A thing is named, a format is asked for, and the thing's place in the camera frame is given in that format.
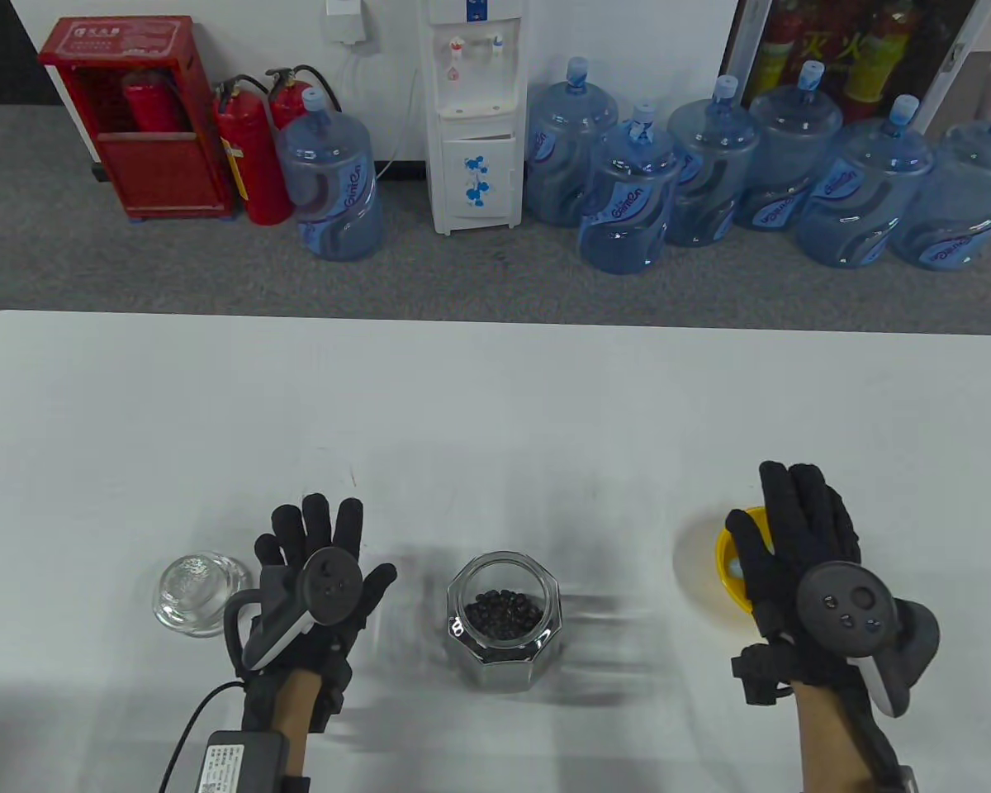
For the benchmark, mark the black plain power pack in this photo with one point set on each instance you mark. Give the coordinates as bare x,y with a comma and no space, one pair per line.
908,781

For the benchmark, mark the black labelled power pack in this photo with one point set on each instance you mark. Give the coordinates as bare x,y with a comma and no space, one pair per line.
239,764

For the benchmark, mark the clear glass jar lid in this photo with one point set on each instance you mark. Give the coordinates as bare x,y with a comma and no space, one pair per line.
190,595

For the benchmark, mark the row of blue water jugs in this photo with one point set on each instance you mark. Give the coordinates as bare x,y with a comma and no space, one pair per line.
628,206

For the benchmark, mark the dark grey hand controller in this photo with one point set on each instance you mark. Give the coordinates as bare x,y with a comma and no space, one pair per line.
842,607
330,582

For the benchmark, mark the red fire extinguisher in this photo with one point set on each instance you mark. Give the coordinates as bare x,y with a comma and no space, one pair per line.
153,107
285,103
252,165

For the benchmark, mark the pile of coffee beans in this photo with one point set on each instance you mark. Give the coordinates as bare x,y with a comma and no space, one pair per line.
504,615

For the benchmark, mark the yellow bowl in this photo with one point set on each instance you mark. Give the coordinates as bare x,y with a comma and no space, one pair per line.
731,591

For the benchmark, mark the glass-door fire hydrant cabinet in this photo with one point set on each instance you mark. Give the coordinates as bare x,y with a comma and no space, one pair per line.
875,49

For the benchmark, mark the person's left forearm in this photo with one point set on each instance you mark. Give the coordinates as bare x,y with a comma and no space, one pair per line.
297,710

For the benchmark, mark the clear glass jar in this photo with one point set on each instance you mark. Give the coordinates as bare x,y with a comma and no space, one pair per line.
504,673

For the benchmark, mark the person's right forearm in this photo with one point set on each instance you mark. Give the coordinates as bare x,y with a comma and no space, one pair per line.
834,743

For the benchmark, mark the person's left hand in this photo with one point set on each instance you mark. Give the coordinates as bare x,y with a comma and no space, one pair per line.
347,529

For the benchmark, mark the person's right hand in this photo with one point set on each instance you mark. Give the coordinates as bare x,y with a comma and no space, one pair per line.
801,529

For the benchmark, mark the white wall box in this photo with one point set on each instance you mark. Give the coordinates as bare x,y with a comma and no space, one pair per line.
347,25

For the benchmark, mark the red fire extinguisher cabinet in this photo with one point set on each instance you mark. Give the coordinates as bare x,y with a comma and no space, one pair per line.
165,173

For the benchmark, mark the white water dispenser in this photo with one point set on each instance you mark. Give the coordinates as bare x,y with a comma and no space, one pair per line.
475,132

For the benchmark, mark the dark grey left hand controller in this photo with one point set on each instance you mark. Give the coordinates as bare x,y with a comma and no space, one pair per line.
330,582

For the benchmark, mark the dark grey right hand controller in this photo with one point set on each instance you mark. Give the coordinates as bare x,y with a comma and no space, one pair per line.
842,607

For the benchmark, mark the blue water jug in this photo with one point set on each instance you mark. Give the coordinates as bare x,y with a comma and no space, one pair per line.
330,182

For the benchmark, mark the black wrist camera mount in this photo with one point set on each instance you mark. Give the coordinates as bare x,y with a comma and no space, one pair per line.
760,673

